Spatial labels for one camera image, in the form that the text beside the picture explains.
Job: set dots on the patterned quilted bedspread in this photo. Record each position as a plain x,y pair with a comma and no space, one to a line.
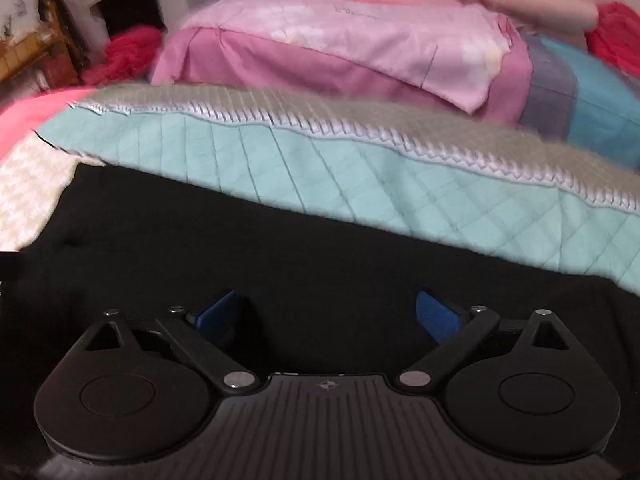
360,175

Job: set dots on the blue grey striped pillow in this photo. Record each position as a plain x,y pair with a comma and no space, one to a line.
595,95

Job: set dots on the pink pillow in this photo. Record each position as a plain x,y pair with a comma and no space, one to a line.
300,40

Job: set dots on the red cloth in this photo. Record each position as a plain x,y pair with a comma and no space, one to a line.
617,35
127,52

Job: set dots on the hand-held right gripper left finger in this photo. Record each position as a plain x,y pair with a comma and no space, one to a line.
216,311

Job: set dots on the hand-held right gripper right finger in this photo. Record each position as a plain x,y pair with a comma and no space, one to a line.
438,318

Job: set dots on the pink bed sheet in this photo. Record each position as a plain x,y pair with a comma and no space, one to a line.
30,115

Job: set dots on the black pants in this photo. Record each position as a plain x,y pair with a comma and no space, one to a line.
260,260

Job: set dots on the wooden furniture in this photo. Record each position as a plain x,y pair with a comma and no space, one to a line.
30,50

